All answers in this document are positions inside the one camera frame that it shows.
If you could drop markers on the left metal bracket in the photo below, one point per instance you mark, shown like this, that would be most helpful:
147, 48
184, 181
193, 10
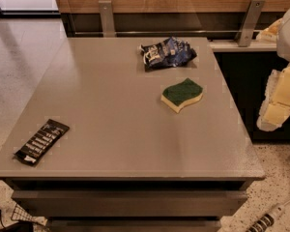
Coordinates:
107, 19

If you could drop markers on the grey drawer cabinet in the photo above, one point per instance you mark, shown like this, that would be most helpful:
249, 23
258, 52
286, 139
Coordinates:
129, 163

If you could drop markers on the metal bracket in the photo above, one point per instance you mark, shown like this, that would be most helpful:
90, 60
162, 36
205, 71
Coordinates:
253, 12
107, 19

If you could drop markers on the blue chip bag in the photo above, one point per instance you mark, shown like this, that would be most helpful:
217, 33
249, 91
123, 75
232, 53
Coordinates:
170, 53

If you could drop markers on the white power strip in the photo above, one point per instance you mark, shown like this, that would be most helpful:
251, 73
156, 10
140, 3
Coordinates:
269, 218

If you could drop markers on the green and yellow sponge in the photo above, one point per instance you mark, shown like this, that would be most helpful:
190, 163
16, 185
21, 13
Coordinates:
182, 94

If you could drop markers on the black rxbar chocolate bar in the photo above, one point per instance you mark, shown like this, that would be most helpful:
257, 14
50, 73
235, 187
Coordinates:
40, 142

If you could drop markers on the black wire basket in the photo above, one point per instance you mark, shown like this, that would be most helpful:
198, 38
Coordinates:
20, 214

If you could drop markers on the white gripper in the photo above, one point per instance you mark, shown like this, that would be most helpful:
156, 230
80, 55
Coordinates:
289, 36

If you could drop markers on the right metal bracket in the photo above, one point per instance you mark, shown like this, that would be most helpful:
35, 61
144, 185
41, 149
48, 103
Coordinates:
253, 12

